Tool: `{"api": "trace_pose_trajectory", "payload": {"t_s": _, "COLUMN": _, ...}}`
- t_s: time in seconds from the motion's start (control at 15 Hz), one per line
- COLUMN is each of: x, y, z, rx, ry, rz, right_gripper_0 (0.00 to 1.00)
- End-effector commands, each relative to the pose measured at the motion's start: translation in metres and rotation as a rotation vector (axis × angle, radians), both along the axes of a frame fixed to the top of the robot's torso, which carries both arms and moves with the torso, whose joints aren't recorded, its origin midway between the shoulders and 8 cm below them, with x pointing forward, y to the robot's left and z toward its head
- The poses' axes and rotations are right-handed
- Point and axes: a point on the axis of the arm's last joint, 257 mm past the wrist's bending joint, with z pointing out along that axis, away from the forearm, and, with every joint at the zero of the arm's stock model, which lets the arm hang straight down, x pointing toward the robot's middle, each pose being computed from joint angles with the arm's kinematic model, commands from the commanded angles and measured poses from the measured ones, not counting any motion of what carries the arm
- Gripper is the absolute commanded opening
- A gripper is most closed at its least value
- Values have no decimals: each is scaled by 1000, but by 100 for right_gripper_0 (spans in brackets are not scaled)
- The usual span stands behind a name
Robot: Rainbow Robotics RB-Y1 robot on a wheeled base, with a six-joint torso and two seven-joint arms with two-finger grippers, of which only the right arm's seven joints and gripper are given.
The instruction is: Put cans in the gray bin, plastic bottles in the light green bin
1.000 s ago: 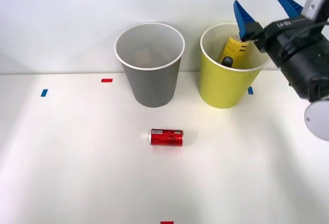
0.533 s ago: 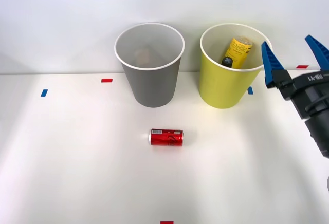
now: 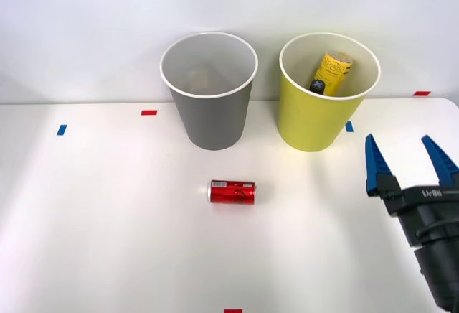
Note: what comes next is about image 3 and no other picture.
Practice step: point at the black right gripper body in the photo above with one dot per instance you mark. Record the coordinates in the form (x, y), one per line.
(426, 209)

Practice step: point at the yellow-green plastic waste bin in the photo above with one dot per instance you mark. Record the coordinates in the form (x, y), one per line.
(312, 122)

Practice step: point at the yellow label plastic bottle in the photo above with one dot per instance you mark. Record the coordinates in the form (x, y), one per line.
(335, 72)

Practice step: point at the grey plastic waste bin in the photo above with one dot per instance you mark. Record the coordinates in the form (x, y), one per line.
(211, 119)

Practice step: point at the red drink can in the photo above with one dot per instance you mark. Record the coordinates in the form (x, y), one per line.
(233, 192)

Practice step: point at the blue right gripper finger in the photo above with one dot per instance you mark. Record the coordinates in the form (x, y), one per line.
(376, 169)
(444, 167)

